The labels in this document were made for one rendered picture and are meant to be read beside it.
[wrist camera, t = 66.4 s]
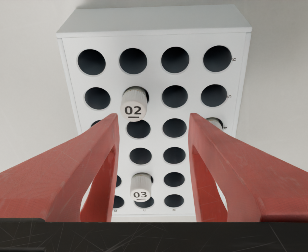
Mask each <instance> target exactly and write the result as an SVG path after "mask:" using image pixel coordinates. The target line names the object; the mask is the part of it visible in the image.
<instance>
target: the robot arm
mask: <svg viewBox="0 0 308 252"><path fill-rule="evenodd" d="M119 144H120V135H119V123H118V114H117V113H111V114H110V115H108V116H107V117H105V118H104V119H103V120H101V121H100V122H98V123H97V124H95V125H94V126H93V127H91V128H90V129H88V130H87V131H85V132H84V133H82V134H81V135H79V136H77V137H75V138H73V139H71V140H69V141H67V142H64V143H62V144H60V145H58V146H56V147H54V148H52V149H50V150H48V151H45V152H43V153H41V154H39V155H37V156H35V157H33V158H31V159H28V160H26V161H24V162H22V163H20V164H18V165H16V166H14V167H11V168H9V169H7V170H5V171H3V172H1V173H0V252H308V172H306V171H304V170H302V169H300V168H298V167H295V166H293V165H291V164H289V163H287V162H285V161H283V160H280V159H278V158H276V157H274V156H272V155H270V154H268V153H266V152H263V151H261V150H259V149H257V148H255V147H253V146H251V145H249V144H246V143H244V142H242V141H240V140H238V139H236V138H234V137H232V136H230V135H228V134H226V133H224V132H223V131H221V130H220V129H218V128H217V127H216V126H214V125H213V124H211V123H210V122H208V121H207V120H206V119H204V118H203V117H201V116H200V115H198V114H197V113H190V117H189V129H188V150H189V165H190V177H191V185H192V192H193V200H194V207H195V215H196V222H111V219H112V212H113V204H114V197H115V189H116V181H117V172H118V158H119ZM91 184H92V185H91ZM216 184H217V185H218V187H219V189H220V190H221V192H222V194H223V196H224V197H225V200H226V204H227V210H226V208H225V206H224V204H223V202H222V200H221V197H220V195H219V192H218V189H217V186H216ZM90 185H91V188H90V191H89V194H88V197H87V199H86V201H85V203H84V205H83V207H82V209H81V203H82V199H83V197H84V195H85V194H86V192H87V190H88V189H89V187H90ZM80 209H81V210H80Z"/></svg>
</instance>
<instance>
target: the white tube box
mask: <svg viewBox="0 0 308 252"><path fill-rule="evenodd" d="M251 31H252V27H251V25H250V24H249V23H248V22H247V20H246V19H245V18H244V17H243V15H242V14H241V13H240V12H239V10H238V9H237V8H236V7H235V5H233V4H223V5H193V6H162V7H131V8H100V9H76V10H75V11H74V12H73V13H72V14H71V15H70V17H69V18H68V19H67V20H66V22H65V23H64V24H63V25H62V26H61V28H60V29H59V30H58V31H57V32H56V37H57V38H58V39H57V42H58V47H59V51H60V56H61V60H62V64H63V69H64V73H65V78H66V82H67V87H68V91H69V96H70V100H71V105H72V109H73V114H74V118H75V123H76V127H77V131H78V135H81V134H82V133H84V132H85V131H87V130H88V129H90V128H91V127H93V126H94V125H95V124H97V123H98V122H100V121H101V120H103V119H104V118H105V117H107V116H108V115H110V114H118V123H119V135H120V144H119V158H118V172H117V181H116V189H115V197H114V204H113V212H112V218H118V217H193V216H196V215H195V207H194V200H193V192H192V185H191V177H190V165H189V150H188V129H189V117H190V113H197V114H198V115H200V116H201V117H203V118H204V119H207V118H217V119H218V121H219V123H220V125H221V127H222V130H223V132H224V133H226V134H228V135H230V136H232V137H234V138H235V137H236V130H237V124H238V117H239V111H240V105H241V98H242V92H243V85H244V79H245V72H246V66H247V59H248V53H249V47H250V40H251V33H250V32H251ZM130 87H141V88H143V89H145V90H146V91H147V92H146V97H147V113H146V115H145V117H144V118H143V119H142V120H140V121H137V122H131V121H128V120H126V119H125V118H124V117H123V116H122V115H121V111H120V107H121V101H122V98H123V95H124V93H125V91H126V90H127V89H128V88H130ZM138 173H147V174H149V175H151V183H152V188H151V197H150V199H149V200H147V201H145V202H137V201H134V200H133V199H132V198H131V196H130V185H131V180H132V178H133V176H134V175H135V174H138Z"/></svg>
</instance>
